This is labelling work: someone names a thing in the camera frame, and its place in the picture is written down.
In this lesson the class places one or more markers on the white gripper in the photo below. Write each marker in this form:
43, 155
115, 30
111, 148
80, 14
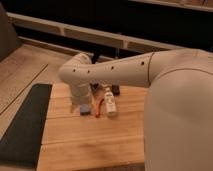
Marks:
80, 94

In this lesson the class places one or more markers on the black eraser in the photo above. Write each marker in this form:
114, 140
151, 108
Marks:
116, 90

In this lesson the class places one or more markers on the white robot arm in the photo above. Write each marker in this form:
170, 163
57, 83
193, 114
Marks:
178, 111

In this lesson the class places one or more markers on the blue sponge block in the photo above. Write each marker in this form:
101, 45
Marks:
85, 109

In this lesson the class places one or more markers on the white plastic bottle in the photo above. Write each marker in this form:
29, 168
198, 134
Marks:
110, 102

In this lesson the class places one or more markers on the dark green floor mat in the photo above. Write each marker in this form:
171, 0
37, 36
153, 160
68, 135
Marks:
20, 145

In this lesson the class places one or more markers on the grey couch corner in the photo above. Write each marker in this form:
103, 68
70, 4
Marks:
9, 40

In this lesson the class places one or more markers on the white wooden shelf rail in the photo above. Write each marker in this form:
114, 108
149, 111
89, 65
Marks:
70, 39

